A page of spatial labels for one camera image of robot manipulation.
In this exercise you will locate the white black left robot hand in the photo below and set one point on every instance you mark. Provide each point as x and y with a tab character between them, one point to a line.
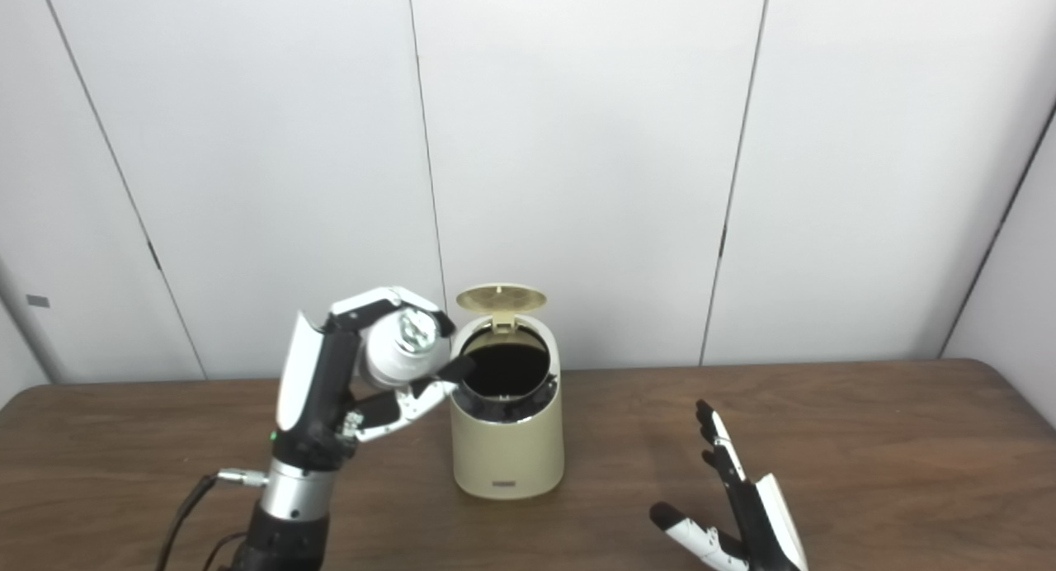
318	389

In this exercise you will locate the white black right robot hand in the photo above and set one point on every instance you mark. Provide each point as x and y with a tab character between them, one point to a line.
755	521

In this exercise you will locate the white paper cup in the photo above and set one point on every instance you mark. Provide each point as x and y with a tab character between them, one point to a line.
396	356

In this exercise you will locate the cream-colored lidded bin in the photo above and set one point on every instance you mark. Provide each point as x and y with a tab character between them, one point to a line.
507	447

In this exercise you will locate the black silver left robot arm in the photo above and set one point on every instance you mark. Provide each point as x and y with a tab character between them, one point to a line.
285	521

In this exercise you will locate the small gray wall tag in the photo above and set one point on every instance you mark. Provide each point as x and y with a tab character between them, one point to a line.
38	301

